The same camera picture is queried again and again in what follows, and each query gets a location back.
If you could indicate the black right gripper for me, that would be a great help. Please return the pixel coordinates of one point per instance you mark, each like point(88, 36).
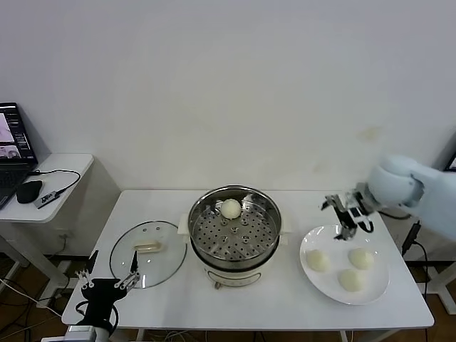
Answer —
point(347, 206)

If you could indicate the cream electric pot base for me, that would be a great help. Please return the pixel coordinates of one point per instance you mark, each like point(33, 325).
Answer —
point(231, 276)

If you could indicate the black open laptop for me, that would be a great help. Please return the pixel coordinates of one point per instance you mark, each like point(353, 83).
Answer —
point(10, 178)

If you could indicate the white side table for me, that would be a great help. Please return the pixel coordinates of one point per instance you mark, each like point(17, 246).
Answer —
point(64, 185)

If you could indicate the steel steamer basket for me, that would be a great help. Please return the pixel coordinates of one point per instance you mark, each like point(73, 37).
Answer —
point(213, 246)

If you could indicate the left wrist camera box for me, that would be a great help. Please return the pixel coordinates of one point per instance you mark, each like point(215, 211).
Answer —
point(81, 331)

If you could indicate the dark laptop on desk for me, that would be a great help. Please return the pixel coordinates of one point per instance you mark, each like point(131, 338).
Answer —
point(452, 156)

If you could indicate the round glass pot lid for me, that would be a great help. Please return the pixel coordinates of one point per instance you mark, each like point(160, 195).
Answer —
point(156, 263)

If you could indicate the black computer mouse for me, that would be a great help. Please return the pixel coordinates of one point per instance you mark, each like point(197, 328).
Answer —
point(29, 191)

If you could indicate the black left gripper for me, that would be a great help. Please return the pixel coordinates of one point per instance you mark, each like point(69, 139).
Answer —
point(101, 290)

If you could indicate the white wall socket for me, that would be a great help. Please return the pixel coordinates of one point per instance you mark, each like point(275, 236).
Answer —
point(64, 236)

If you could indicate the grey usb hub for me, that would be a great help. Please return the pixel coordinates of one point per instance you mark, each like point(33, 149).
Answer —
point(45, 199)

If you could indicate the white round plate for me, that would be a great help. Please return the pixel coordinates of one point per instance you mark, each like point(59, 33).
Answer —
point(320, 285)

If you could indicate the white steamed baozi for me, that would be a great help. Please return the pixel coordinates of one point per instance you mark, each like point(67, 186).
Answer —
point(351, 279)
point(361, 258)
point(231, 209)
point(318, 260)

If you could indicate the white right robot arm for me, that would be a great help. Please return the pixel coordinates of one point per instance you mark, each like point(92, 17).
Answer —
point(392, 181)

